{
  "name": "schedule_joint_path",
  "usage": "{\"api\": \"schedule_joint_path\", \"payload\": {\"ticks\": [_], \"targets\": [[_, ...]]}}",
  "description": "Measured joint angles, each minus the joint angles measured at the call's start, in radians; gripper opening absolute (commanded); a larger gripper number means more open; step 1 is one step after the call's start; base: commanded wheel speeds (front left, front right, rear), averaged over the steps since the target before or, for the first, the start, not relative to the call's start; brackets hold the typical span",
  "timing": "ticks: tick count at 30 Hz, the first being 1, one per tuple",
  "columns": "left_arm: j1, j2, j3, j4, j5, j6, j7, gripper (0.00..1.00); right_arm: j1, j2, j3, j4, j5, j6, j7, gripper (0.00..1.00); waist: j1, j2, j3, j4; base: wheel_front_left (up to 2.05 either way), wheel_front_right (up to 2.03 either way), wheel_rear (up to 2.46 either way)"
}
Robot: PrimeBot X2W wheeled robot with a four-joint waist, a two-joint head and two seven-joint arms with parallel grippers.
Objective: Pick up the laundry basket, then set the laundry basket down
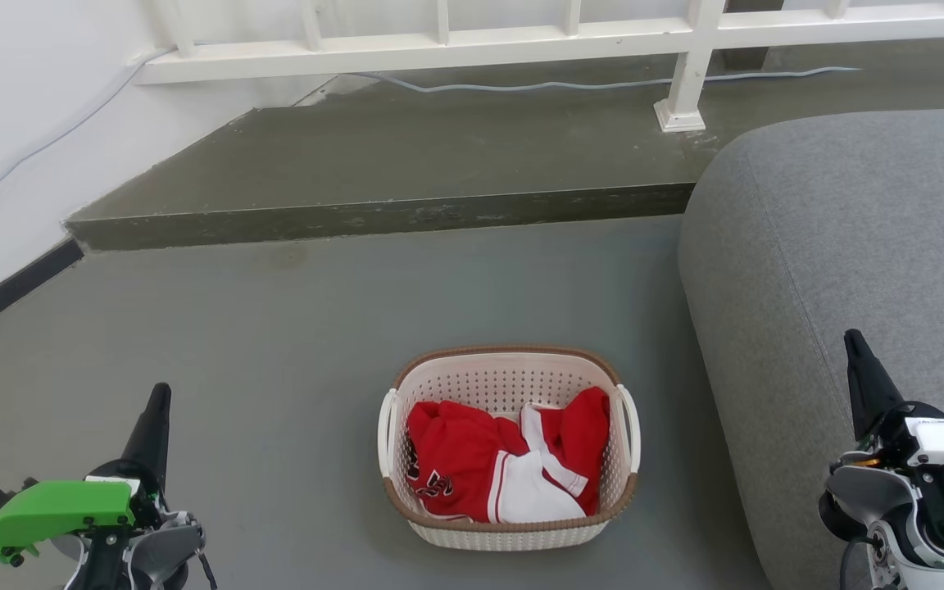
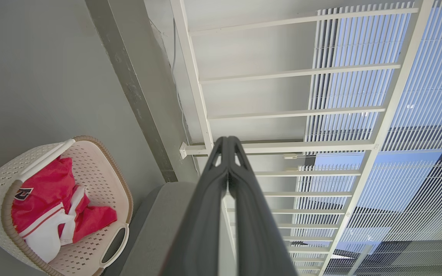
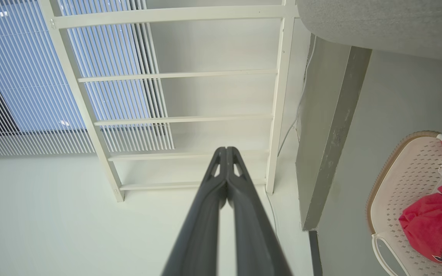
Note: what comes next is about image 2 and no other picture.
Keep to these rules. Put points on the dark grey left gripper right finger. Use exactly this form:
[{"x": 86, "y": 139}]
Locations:
[{"x": 255, "y": 237}]

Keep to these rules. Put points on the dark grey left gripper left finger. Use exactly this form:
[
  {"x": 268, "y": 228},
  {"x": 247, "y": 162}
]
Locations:
[{"x": 202, "y": 230}]

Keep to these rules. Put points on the red and white sports jersey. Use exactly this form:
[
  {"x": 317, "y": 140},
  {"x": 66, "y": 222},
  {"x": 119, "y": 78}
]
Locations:
[{"x": 48, "y": 195}]

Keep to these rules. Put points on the cream perforated plastic laundry basket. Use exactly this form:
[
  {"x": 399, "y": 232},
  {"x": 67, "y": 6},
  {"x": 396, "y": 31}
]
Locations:
[{"x": 98, "y": 172}]

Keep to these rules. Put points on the white window blinds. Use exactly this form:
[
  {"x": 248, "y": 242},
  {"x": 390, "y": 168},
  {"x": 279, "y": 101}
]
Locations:
[{"x": 428, "y": 115}]

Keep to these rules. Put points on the grey fabric sofa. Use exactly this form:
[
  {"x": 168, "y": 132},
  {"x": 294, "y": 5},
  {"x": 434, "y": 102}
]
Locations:
[{"x": 155, "y": 230}]

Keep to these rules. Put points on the white metal railing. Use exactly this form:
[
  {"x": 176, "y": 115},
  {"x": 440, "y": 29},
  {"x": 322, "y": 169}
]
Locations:
[{"x": 192, "y": 69}]

